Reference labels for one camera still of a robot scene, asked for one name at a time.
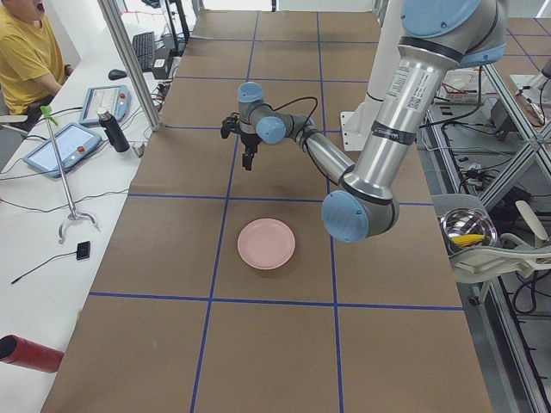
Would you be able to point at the black keyboard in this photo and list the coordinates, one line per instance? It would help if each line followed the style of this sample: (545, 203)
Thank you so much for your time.
(144, 48)

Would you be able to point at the red cylinder tube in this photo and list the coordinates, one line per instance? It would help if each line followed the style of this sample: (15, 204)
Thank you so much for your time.
(18, 351)

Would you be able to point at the blue teach pendant far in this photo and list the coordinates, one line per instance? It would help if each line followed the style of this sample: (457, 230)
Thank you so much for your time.
(116, 99)

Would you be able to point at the person in yellow shirt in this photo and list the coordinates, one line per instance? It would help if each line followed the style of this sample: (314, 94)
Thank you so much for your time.
(32, 67)

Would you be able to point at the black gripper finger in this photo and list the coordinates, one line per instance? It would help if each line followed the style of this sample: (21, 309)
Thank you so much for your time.
(247, 159)

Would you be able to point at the black water bottle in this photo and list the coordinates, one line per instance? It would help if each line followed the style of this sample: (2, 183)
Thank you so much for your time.
(112, 130)

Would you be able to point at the pink plate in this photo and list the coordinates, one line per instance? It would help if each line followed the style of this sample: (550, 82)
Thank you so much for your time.
(266, 244)

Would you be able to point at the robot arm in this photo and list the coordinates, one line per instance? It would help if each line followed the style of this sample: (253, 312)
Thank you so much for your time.
(435, 37)

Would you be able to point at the blue teach pendant near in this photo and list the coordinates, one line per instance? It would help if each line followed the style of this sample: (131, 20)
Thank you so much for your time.
(75, 142)

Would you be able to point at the blue teach pendant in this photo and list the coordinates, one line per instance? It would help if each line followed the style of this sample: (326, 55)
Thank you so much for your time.
(75, 142)
(116, 99)

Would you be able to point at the small black square device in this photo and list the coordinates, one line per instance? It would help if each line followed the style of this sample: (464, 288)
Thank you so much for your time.
(83, 250)

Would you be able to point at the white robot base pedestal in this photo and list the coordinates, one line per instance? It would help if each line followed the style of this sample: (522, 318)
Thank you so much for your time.
(356, 125)

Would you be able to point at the metal bowl with corn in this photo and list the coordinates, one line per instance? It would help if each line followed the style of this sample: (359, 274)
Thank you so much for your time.
(465, 228)

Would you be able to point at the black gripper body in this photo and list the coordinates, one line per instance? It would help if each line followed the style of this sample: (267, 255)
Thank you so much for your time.
(249, 141)

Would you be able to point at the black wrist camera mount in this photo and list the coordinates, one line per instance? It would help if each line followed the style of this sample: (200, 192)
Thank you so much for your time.
(230, 125)

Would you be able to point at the black computer mouse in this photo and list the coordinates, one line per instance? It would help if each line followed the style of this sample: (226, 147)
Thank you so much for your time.
(116, 74)

